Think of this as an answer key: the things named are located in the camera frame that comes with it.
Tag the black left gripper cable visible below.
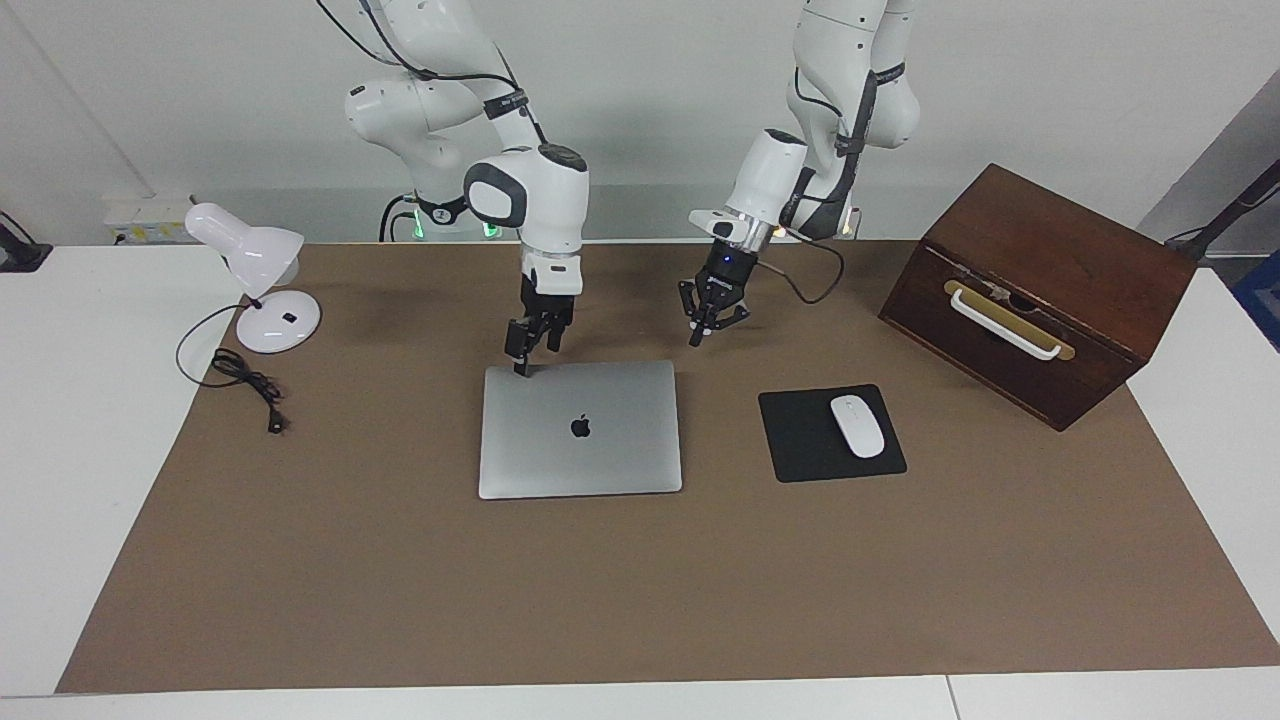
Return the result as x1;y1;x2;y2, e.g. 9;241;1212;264
755;224;847;307

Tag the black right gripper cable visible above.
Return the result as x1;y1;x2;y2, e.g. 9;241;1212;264
318;0;549;147

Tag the white box handle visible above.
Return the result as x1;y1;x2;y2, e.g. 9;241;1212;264
949;288;1063;361

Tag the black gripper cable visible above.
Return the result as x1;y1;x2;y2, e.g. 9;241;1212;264
755;224;847;307
318;0;549;147

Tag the large brown table mat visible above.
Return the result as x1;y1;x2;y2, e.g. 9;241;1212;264
55;240;1280;694

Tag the blue crate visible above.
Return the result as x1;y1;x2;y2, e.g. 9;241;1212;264
1232;250;1280;352

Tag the dark wooden box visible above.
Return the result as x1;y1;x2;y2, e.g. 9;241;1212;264
878;163;1199;432

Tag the black clamp mount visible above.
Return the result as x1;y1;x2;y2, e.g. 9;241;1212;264
0;212;54;274

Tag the black lamp power cable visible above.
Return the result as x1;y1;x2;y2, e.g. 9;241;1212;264
176;300;289;435

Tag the gold handle plate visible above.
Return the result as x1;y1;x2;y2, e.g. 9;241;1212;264
943;279;1077;362

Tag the black mouse pad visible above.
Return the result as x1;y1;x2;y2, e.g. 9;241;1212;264
757;384;908;484

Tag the black camera stand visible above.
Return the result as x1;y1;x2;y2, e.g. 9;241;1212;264
1165;160;1280;264

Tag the white power strip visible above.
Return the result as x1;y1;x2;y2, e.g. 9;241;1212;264
103;195;197;247

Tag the white computer mouse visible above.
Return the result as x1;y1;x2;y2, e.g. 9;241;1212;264
830;395;888;460

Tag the white desk lamp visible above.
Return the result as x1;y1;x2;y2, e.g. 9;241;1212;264
184;202;323;355

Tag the silver laptop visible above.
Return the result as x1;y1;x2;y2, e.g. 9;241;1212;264
478;360;684;501

